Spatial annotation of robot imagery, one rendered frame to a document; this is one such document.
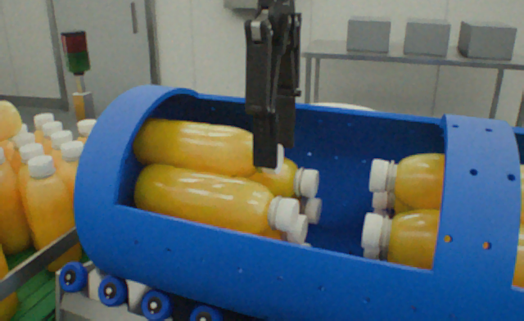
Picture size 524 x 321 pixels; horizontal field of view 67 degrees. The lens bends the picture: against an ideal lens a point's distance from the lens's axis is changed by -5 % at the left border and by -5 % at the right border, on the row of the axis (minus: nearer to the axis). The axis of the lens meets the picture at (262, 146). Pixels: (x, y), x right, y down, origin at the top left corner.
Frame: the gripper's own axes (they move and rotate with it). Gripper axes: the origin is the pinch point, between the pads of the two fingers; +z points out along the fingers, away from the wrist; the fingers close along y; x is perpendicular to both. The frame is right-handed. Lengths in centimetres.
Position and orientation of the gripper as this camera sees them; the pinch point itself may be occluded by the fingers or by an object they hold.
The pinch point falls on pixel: (274, 133)
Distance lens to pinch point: 51.8
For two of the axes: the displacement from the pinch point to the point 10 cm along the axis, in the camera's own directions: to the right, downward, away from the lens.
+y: 3.5, -3.5, 8.7
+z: 0.0, 9.3, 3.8
